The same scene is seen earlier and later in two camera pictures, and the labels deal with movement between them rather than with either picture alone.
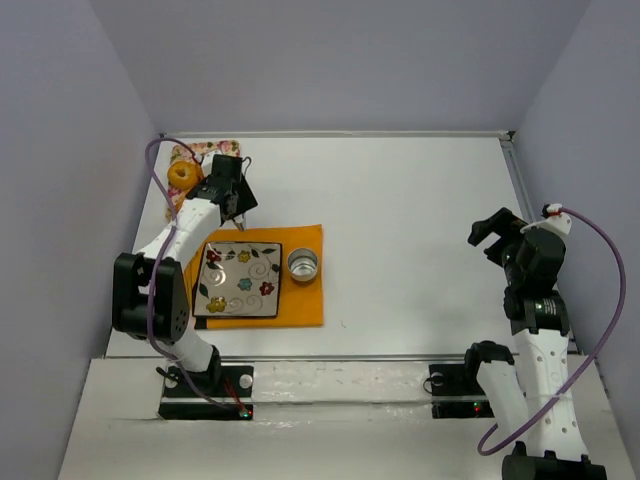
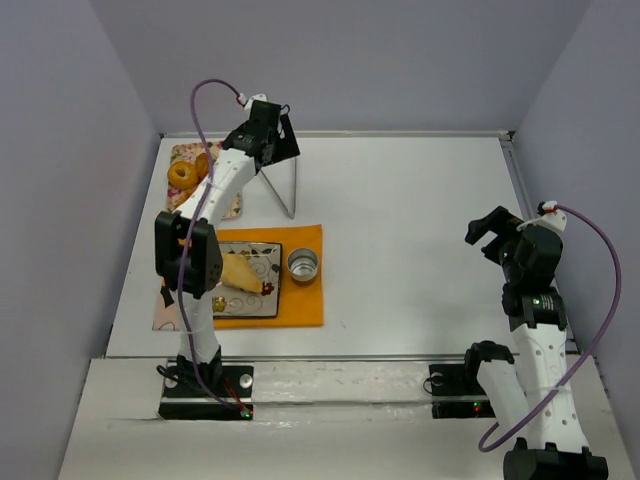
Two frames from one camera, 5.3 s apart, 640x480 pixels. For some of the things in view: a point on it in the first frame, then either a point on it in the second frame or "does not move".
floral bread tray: [182, 153] does not move
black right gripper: [500, 240] does not move
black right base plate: [455, 380] does not move
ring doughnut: [184, 175] does not move
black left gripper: [245, 198] → [282, 143]
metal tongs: [245, 198] → [282, 177]
